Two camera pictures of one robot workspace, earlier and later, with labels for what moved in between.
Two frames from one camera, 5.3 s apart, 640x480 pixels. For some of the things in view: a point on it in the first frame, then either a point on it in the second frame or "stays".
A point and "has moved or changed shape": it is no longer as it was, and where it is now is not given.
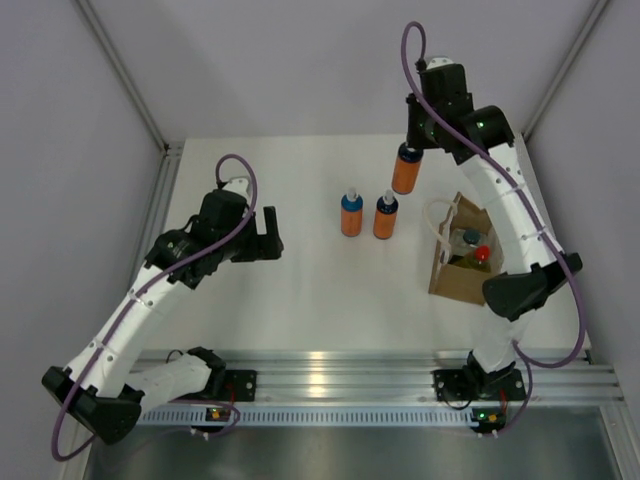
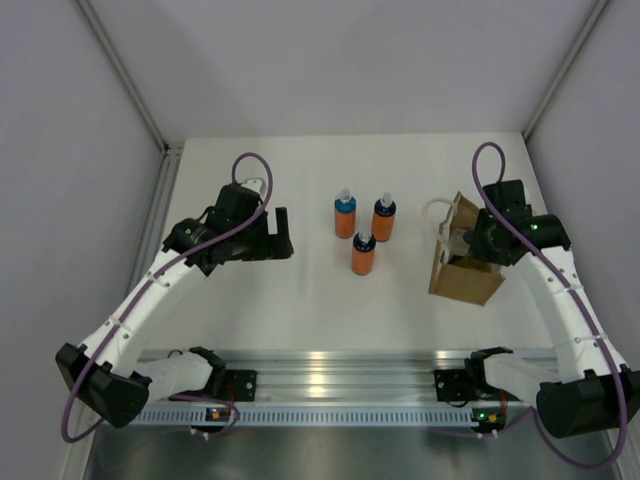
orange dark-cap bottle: [385, 214] stays
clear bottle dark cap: [462, 242] stays
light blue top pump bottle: [352, 213] has moved or changed shape
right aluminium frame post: [556, 80] stays
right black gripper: [413, 105] -> [479, 251]
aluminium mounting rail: [406, 378] stays
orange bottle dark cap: [406, 169] -> [363, 254]
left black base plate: [240, 385] stays
